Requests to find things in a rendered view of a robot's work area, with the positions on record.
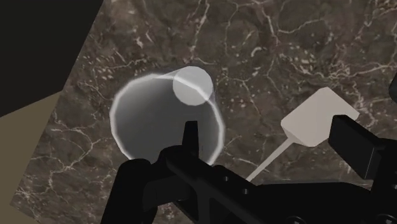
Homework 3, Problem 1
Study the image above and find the white spatula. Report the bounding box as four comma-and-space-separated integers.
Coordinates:
246, 87, 361, 182

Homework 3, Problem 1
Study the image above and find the clear drinking glass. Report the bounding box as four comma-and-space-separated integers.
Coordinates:
109, 66, 226, 167

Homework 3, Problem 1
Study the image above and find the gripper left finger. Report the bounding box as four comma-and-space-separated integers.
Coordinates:
101, 120, 259, 224

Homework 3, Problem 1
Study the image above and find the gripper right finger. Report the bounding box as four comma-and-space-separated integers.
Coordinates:
328, 115, 397, 224

